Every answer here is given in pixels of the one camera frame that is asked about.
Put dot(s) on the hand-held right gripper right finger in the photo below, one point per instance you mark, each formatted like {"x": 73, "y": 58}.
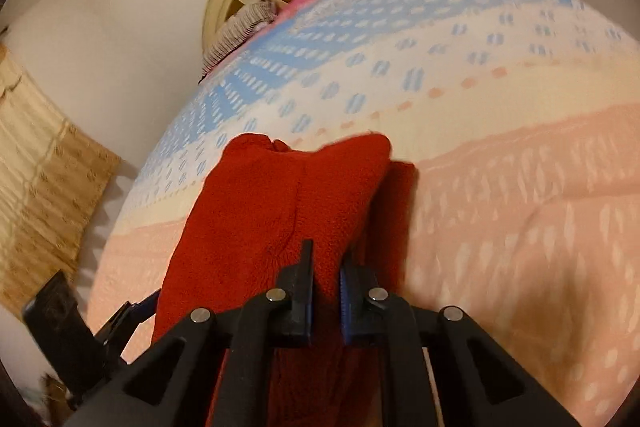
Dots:
{"x": 347, "y": 307}

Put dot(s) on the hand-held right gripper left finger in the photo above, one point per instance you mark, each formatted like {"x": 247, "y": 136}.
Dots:
{"x": 305, "y": 302}

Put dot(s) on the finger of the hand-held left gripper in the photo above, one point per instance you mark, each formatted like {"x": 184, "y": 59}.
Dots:
{"x": 132, "y": 314}

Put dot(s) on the red knit sweater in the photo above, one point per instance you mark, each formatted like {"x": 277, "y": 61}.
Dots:
{"x": 260, "y": 217}

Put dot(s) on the beige floral curtain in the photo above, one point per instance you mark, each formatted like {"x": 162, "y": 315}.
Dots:
{"x": 40, "y": 177}

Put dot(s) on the dotted pastel blanket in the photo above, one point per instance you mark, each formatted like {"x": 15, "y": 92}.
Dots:
{"x": 500, "y": 157}

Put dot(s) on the striped pillow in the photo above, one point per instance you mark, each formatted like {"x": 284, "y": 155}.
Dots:
{"x": 240, "y": 29}

